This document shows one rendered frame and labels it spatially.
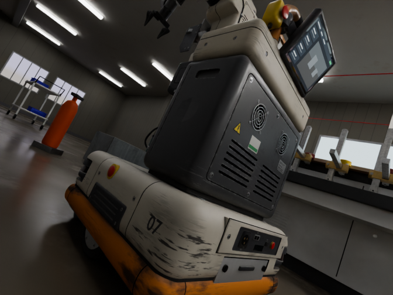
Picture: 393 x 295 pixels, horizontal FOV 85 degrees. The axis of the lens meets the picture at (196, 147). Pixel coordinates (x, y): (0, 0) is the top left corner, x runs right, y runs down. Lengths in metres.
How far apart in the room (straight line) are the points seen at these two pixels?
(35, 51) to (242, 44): 12.16
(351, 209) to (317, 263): 0.48
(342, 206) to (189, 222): 1.41
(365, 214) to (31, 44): 12.51
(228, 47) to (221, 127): 0.25
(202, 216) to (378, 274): 1.57
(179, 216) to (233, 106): 0.31
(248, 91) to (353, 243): 1.51
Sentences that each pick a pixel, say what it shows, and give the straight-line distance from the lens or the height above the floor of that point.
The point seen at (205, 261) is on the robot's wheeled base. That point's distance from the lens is 0.54.
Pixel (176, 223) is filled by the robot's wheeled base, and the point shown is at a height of 0.22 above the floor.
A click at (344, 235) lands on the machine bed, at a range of 1.94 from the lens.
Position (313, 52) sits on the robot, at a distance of 0.89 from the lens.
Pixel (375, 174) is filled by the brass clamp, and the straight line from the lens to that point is 1.78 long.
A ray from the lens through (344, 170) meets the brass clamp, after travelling 1.80.
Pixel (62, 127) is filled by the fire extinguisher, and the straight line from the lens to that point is 2.62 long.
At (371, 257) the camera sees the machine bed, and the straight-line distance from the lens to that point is 1.93.
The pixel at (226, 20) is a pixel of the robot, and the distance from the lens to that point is 1.22.
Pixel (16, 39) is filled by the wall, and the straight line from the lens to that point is 12.60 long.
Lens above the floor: 0.32
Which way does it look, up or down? 9 degrees up
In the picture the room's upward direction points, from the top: 24 degrees clockwise
